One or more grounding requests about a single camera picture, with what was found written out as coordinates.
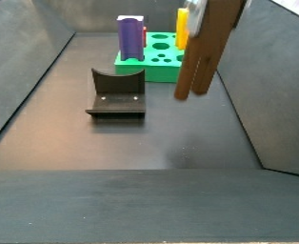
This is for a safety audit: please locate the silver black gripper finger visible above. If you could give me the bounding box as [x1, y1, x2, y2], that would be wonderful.
[184, 0, 206, 37]

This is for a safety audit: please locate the green shape board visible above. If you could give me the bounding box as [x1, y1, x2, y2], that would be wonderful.
[114, 32, 184, 83]

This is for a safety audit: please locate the yellow star peg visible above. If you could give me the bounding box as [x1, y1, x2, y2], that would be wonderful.
[176, 8, 189, 50]

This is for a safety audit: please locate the red peg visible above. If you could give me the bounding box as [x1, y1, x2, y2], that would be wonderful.
[142, 26, 147, 48]

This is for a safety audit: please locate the purple shaped peg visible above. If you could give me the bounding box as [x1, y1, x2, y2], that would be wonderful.
[117, 15, 143, 61]

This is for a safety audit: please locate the black curved holder stand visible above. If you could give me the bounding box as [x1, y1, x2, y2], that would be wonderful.
[86, 69, 146, 116]

